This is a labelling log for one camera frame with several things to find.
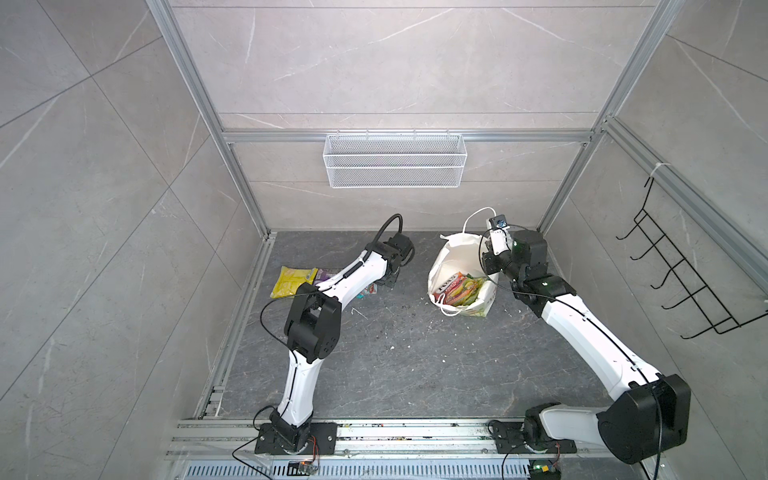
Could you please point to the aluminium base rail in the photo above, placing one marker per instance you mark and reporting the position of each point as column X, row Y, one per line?
column 464, row 448

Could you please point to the white wire mesh basket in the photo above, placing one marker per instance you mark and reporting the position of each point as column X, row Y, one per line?
column 378, row 161

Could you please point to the orange blackcurrant candy packet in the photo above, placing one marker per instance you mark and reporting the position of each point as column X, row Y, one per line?
column 452, row 287

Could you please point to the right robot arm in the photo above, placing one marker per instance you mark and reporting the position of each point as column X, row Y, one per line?
column 650, row 411

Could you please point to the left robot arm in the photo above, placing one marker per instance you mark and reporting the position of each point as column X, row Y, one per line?
column 313, row 327

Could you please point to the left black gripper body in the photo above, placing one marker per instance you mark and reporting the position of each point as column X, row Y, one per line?
column 391, row 279

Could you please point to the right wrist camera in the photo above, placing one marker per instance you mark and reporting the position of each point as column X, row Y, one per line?
column 498, row 234

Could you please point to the teal mint candy packet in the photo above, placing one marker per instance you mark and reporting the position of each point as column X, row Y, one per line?
column 369, row 290

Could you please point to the black wire hook rack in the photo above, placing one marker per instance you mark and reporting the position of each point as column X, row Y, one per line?
column 678, row 266

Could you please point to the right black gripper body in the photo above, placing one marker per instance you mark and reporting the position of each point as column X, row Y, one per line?
column 495, row 263

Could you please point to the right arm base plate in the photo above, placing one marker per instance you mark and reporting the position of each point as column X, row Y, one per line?
column 519, row 438

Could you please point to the yellow snack packet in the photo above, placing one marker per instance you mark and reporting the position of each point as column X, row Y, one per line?
column 290, row 279

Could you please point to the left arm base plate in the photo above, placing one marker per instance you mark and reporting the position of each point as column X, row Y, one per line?
column 314, row 437

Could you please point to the floral paper bag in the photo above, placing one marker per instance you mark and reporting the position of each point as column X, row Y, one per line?
column 461, row 253

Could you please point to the aluminium frame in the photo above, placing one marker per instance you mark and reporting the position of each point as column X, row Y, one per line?
column 744, row 252

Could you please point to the purple snack packet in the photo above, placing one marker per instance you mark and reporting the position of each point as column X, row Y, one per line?
column 323, row 275

